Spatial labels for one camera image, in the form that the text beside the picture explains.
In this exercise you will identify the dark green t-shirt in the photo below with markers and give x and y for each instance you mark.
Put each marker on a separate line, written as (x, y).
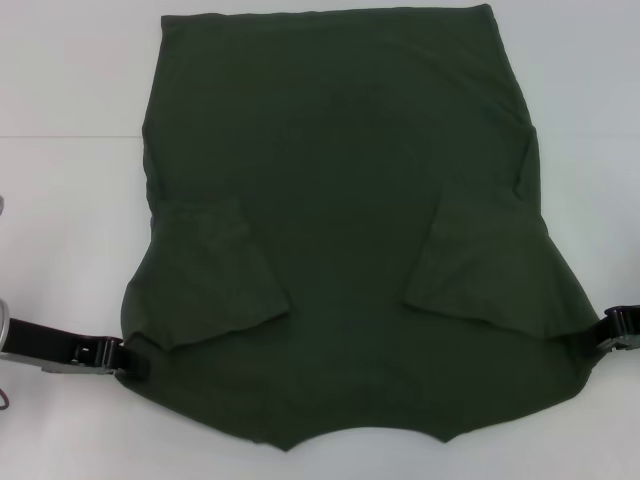
(340, 175)

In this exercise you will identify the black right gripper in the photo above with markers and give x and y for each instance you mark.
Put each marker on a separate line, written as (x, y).
(635, 332)

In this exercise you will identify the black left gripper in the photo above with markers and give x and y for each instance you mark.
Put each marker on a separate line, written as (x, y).
(45, 336)

